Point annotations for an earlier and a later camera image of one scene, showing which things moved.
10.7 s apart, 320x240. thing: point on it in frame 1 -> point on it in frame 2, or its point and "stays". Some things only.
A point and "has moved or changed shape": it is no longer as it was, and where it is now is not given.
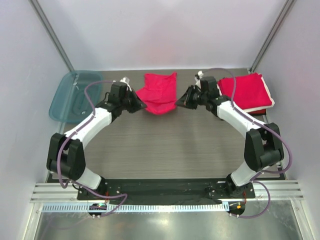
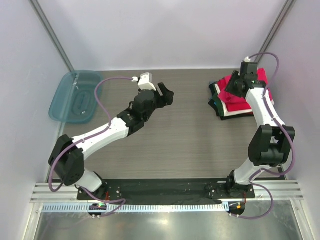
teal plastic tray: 69,104 stays
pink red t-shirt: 159,95 has moved or changed shape
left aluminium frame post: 42,18 stays
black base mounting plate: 179,189 stays
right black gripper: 186,100 -> 230,87
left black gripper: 138,104 -> 167,94
